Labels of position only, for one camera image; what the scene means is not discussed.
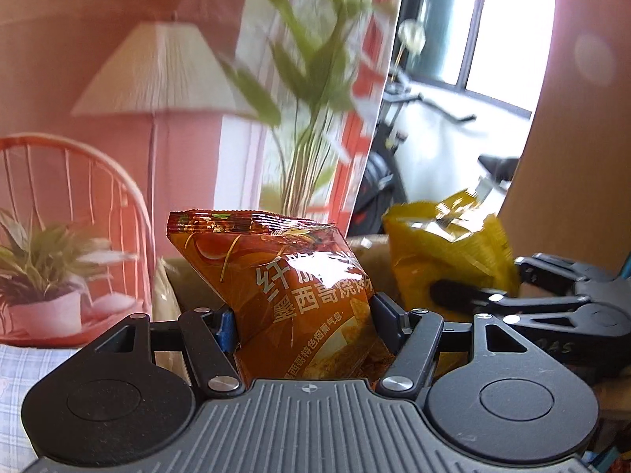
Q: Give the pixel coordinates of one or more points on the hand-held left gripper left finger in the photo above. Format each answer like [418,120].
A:
[226,330]

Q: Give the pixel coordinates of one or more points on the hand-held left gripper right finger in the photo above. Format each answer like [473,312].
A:
[387,325]

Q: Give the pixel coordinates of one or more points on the cardboard box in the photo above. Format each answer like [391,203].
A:
[170,286]

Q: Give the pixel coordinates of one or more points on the yellow snack packet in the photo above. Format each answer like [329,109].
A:
[429,251]

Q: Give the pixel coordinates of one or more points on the orange chip packet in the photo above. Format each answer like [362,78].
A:
[296,281]

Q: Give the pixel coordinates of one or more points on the dark framed window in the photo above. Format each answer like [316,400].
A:
[493,34]

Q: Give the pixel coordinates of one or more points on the wall poster of room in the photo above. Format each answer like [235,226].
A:
[98,34]

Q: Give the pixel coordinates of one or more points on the wooden board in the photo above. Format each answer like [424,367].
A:
[581,157]

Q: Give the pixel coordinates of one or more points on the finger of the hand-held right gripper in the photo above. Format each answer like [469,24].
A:
[552,268]
[458,294]

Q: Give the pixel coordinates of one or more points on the black exercise bike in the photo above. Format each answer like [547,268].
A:
[379,172]

